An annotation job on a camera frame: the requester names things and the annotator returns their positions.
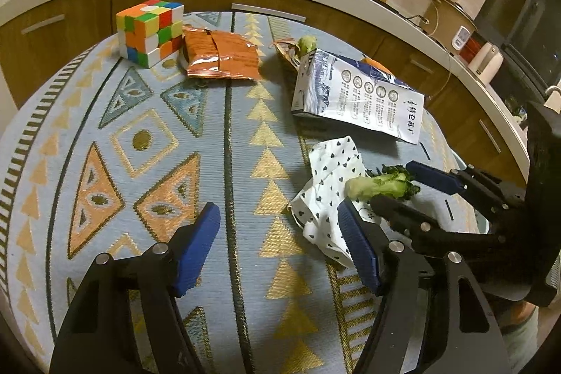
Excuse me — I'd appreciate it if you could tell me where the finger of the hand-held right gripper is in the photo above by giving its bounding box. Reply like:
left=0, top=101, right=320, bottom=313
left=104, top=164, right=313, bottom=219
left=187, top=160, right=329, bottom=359
left=405, top=161, right=526, bottom=226
left=370, top=195, right=497, bottom=264

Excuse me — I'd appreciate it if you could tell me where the torn snack wrapper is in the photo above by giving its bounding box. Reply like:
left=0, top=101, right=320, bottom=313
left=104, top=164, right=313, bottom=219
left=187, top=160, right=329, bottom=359
left=272, top=39, right=307, bottom=70

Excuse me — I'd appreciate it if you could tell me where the white heart-print napkin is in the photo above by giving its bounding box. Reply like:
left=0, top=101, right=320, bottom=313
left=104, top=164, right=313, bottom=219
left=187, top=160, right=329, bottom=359
left=289, top=136, right=378, bottom=270

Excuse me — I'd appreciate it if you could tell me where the green bok choy piece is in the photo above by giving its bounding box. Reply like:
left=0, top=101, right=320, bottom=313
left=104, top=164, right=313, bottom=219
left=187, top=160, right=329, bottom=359
left=345, top=164, right=420, bottom=202

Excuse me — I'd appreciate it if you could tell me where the white milk carton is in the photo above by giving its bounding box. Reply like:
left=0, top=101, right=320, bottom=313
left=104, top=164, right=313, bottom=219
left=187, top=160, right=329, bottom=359
left=291, top=48, right=425, bottom=144

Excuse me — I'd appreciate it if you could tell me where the dark kitchen window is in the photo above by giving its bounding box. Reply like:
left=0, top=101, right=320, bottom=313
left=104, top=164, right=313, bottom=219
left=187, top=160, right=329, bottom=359
left=475, top=0, right=561, bottom=103

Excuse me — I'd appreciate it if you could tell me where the colourful puzzle cube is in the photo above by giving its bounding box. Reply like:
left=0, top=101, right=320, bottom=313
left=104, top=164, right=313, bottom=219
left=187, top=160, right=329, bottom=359
left=116, top=0, right=185, bottom=69

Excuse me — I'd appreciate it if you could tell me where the white electric kettle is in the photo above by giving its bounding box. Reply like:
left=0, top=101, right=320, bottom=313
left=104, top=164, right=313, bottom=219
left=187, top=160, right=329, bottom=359
left=468, top=42, right=504, bottom=86

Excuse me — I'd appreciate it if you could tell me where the patterned blue tablecloth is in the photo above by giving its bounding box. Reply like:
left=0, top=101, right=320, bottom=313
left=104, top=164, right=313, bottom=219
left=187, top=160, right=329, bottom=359
left=0, top=10, right=487, bottom=374

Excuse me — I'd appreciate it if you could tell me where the beige rice cooker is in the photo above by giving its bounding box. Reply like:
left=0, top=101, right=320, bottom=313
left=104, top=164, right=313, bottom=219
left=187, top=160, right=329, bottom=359
left=427, top=0, right=478, bottom=50

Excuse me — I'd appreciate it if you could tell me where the rice cooker power cable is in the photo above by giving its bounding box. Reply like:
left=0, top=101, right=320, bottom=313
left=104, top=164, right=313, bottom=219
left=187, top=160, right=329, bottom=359
left=421, top=15, right=452, bottom=98

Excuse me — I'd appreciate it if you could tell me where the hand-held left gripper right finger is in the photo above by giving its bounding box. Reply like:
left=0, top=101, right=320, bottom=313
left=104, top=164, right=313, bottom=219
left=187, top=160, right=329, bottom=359
left=337, top=199, right=511, bottom=374

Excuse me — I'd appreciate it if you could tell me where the small green vegetable scrap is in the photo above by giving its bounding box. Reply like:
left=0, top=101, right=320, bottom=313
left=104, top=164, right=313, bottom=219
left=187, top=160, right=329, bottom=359
left=296, top=34, right=318, bottom=55

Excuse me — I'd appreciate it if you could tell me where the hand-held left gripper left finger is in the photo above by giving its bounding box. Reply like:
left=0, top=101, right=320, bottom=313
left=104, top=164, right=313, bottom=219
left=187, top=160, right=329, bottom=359
left=49, top=202, right=221, bottom=374

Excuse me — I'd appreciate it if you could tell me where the red container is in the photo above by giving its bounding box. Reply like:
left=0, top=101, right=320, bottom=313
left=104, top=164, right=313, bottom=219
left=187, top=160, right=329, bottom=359
left=460, top=34, right=487, bottom=63

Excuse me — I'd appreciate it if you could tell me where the orange peel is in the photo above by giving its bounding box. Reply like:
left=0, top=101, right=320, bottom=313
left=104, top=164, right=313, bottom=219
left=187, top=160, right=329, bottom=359
left=361, top=56, right=395, bottom=77

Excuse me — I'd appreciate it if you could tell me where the orange snack packet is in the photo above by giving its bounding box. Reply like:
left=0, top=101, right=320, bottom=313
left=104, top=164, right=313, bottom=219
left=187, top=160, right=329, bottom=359
left=181, top=26, right=264, bottom=81

